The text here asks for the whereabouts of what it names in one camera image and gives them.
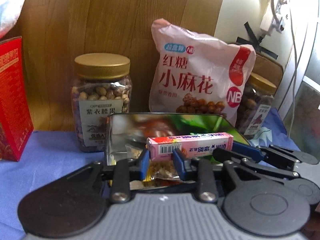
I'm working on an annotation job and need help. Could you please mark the pink candy box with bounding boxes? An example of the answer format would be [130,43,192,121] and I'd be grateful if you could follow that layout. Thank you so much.
[146,132,234,161]

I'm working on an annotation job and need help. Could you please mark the blue patterned tablecloth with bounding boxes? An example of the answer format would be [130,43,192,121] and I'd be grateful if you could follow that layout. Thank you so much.
[0,107,302,240]

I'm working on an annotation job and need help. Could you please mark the dark sheep-print tin box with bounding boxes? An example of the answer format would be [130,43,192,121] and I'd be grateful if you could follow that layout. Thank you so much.
[105,113,248,187]

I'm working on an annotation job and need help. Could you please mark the red gift bag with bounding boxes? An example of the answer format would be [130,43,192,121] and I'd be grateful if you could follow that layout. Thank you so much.
[0,37,34,161]

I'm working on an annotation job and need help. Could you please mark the right gold-lid nut jar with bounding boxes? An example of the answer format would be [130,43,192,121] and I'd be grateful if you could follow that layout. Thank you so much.
[235,73,277,140]

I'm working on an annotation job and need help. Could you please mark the gold-lid nut jar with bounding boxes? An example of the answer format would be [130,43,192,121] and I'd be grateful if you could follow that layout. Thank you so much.
[71,53,132,152]
[235,73,277,140]

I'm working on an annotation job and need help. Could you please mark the left gold-lid nut jar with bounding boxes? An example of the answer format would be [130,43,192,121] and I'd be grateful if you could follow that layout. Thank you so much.
[71,53,132,152]

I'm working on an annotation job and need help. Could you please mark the brown wooden board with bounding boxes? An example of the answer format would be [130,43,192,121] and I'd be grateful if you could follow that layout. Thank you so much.
[253,53,284,95]

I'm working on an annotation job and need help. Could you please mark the pink twisted-dough snack bag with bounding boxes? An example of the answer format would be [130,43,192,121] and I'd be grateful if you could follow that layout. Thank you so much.
[149,18,256,125]

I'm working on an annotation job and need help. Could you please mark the white power strip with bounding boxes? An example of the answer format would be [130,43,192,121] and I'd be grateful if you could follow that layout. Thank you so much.
[260,0,287,36]

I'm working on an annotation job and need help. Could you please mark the pink white plush toy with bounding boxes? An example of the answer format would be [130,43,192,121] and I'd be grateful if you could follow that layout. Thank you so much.
[1,0,25,38]

